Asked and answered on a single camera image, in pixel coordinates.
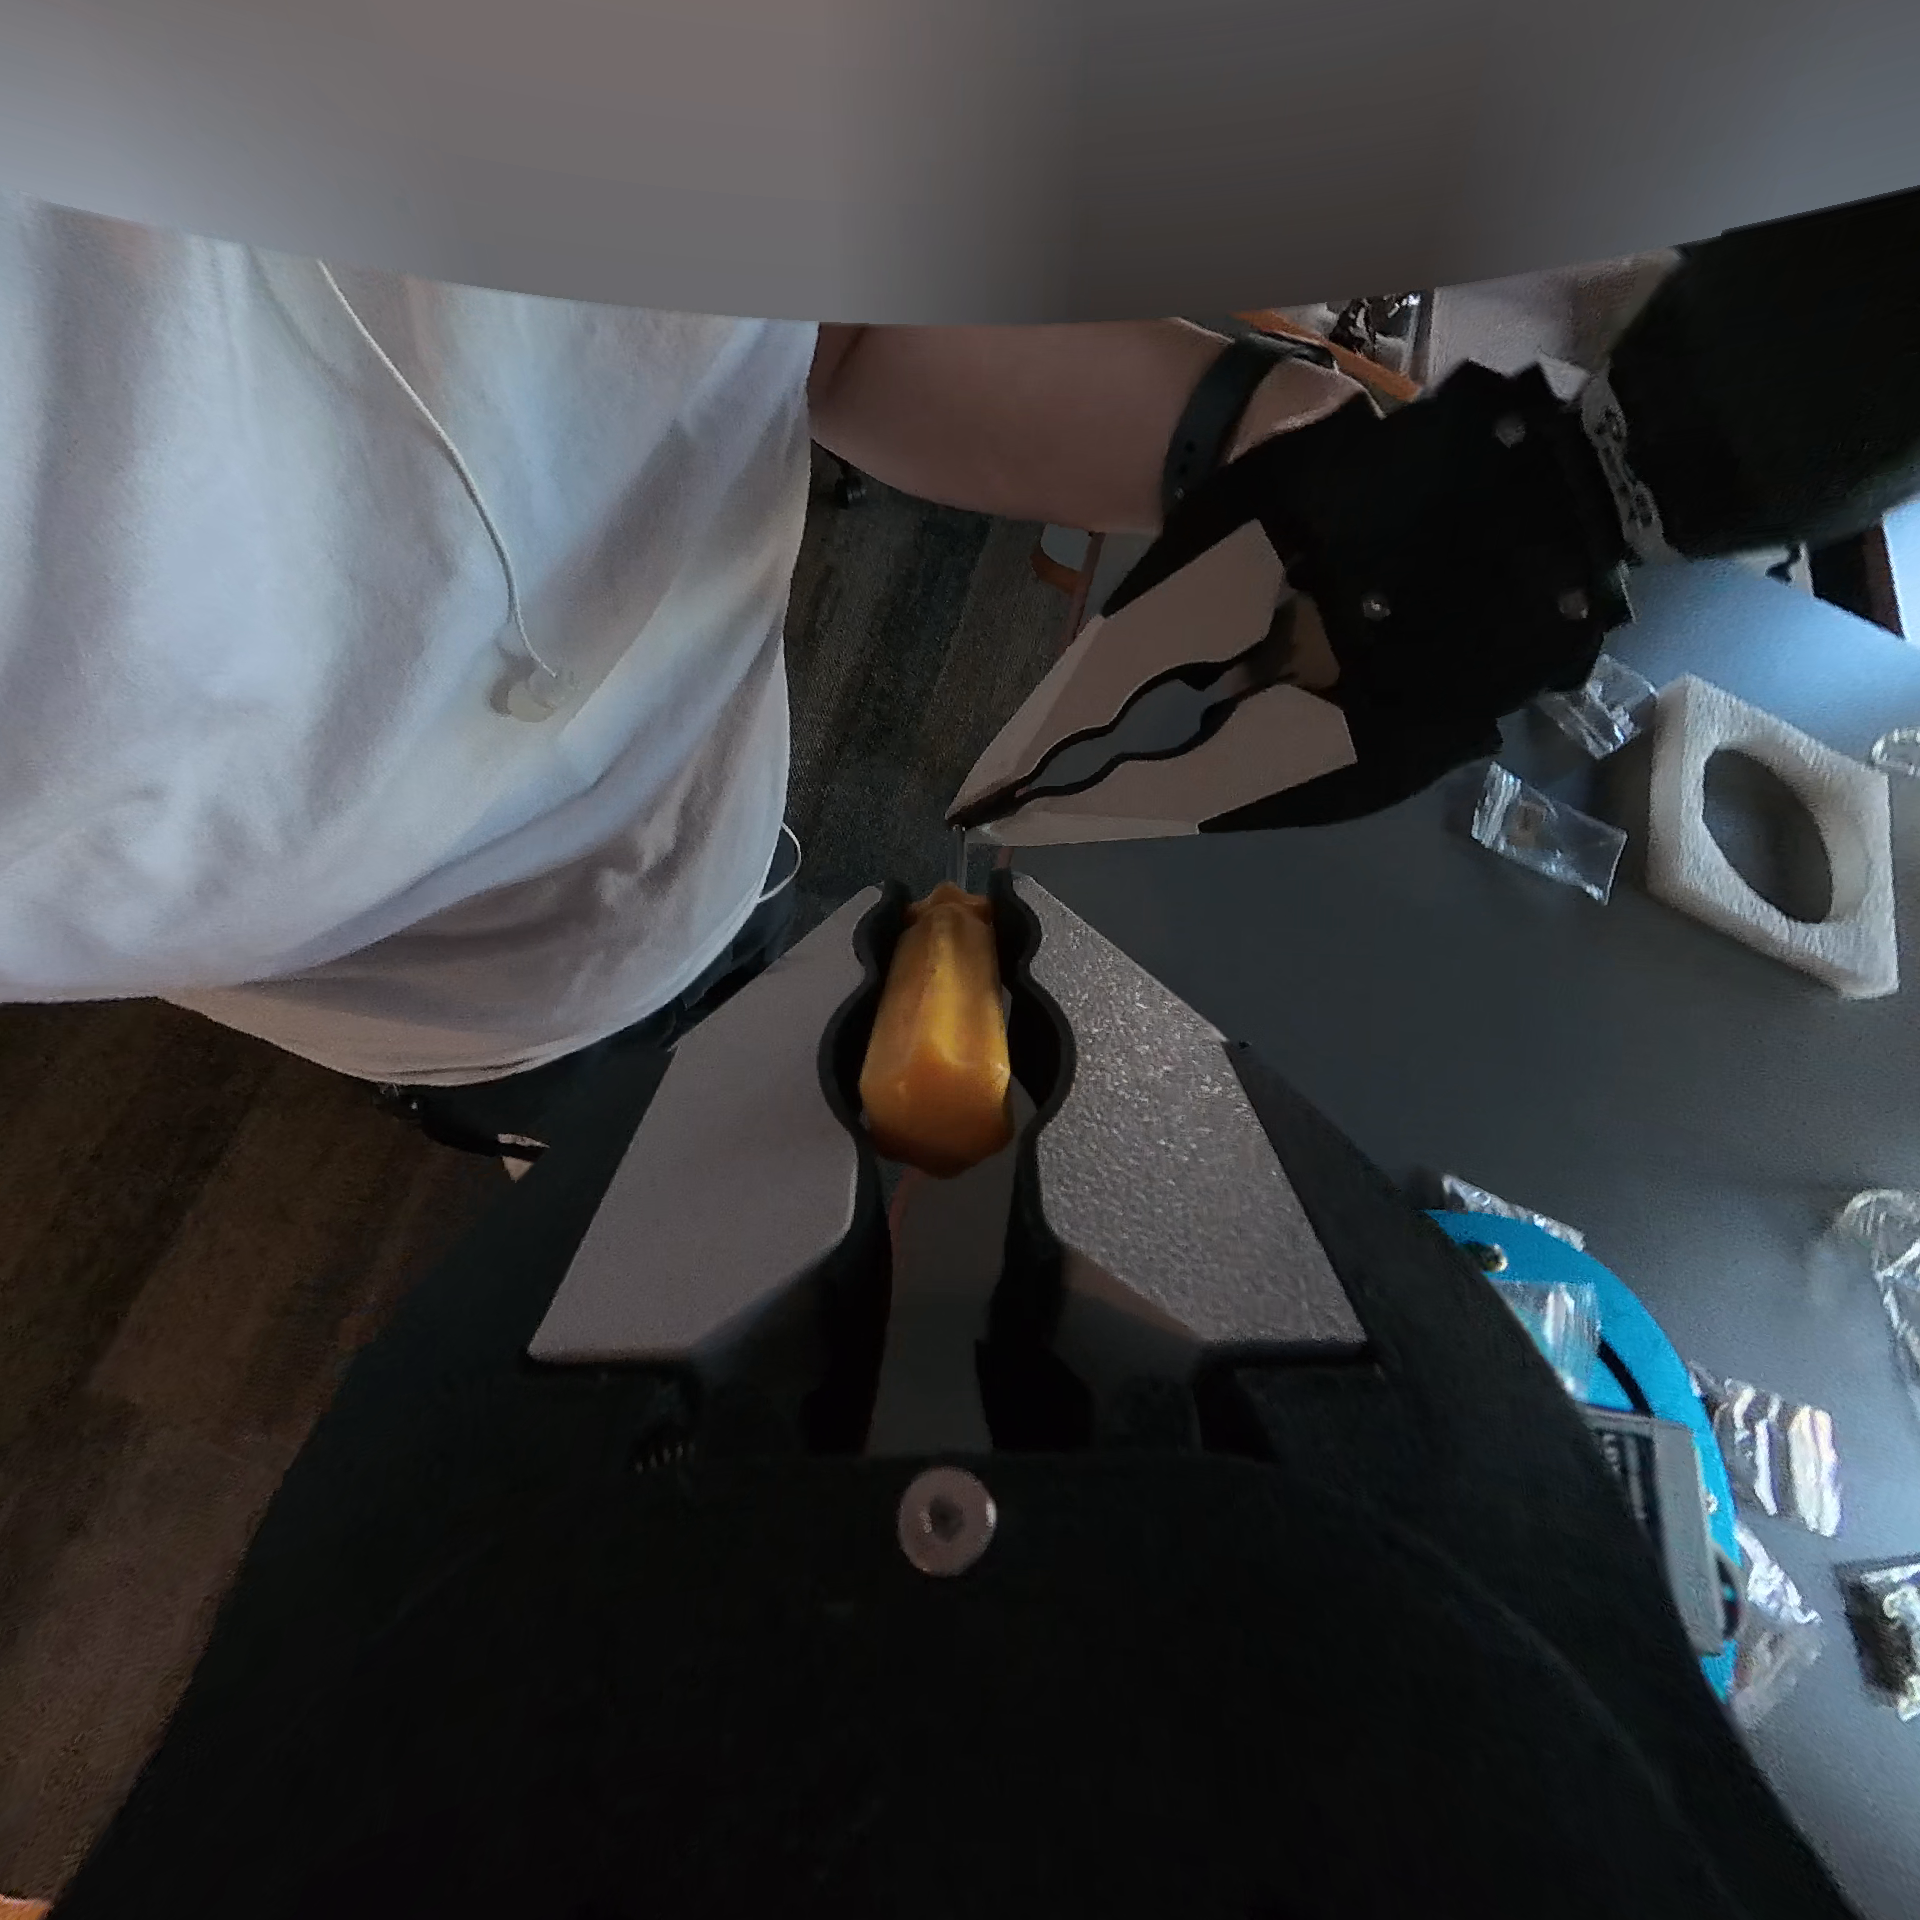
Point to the orange wooden chair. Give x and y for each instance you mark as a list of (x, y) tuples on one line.
[(1061, 567)]

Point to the black servo motor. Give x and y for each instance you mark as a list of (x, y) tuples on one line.
[(1657, 1516)]

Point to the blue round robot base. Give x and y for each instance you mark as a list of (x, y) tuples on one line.
[(1628, 1335)]

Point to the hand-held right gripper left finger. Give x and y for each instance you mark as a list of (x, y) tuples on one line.
[(704, 1214)]

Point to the bag with black part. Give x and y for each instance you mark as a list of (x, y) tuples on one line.
[(1883, 1636)]

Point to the dark trousers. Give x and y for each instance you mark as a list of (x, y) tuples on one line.
[(704, 974)]

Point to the white foam packing piece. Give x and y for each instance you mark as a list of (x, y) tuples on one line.
[(1694, 856)]

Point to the person's left hand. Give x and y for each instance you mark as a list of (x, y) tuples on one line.
[(1336, 404)]

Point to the clear plastic bag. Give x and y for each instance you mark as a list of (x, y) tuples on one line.
[(1545, 825), (1883, 1261), (1545, 1335), (1508, 1213), (1769, 1447), (1779, 1622), (1899, 750), (1598, 703)]

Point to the grey desk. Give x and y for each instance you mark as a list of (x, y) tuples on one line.
[(1350, 1021)]

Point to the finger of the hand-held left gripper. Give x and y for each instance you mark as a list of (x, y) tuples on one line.
[(1230, 764), (1155, 629)]

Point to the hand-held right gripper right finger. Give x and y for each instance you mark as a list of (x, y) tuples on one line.
[(1185, 1184)]

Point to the person in white shirt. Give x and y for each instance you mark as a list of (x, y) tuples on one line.
[(375, 675)]

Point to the person's left forearm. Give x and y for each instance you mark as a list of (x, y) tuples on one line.
[(1004, 421)]

